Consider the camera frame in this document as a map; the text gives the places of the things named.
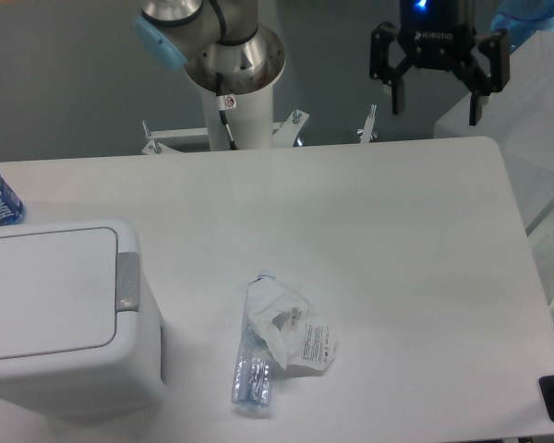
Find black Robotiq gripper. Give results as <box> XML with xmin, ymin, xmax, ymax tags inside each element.
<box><xmin>368</xmin><ymin>0</ymin><xmax>511</xmax><ymax>126</ymax></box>

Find grey trash can push button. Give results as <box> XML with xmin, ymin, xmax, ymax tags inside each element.
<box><xmin>115</xmin><ymin>252</ymin><xmax>140</xmax><ymax>312</ymax></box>

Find white trash can lid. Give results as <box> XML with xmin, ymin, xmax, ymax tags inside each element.
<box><xmin>0</xmin><ymin>227</ymin><xmax>117</xmax><ymax>360</ymax></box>

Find white trash can body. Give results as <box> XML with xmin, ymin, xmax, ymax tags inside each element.
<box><xmin>0</xmin><ymin>218</ymin><xmax>165</xmax><ymax>417</ymax></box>

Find blue plastic water jug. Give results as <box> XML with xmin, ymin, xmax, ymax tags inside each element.
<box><xmin>491</xmin><ymin>0</ymin><xmax>554</xmax><ymax>32</ymax></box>

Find crumpled white paper wrapper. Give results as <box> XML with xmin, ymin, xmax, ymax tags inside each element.
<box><xmin>244</xmin><ymin>274</ymin><xmax>336</xmax><ymax>373</ymax></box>

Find crushed clear plastic bottle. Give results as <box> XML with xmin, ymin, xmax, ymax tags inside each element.
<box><xmin>229</xmin><ymin>269</ymin><xmax>280</xmax><ymax>417</ymax></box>

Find white metal base frame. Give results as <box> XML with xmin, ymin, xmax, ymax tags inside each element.
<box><xmin>140</xmin><ymin>103</ymin><xmax>379</xmax><ymax>156</ymax></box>

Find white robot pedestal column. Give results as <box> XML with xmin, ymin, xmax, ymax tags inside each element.
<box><xmin>199</xmin><ymin>86</ymin><xmax>273</xmax><ymax>151</ymax></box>

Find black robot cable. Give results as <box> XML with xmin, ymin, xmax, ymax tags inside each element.
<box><xmin>214</xmin><ymin>72</ymin><xmax>238</xmax><ymax>151</ymax></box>

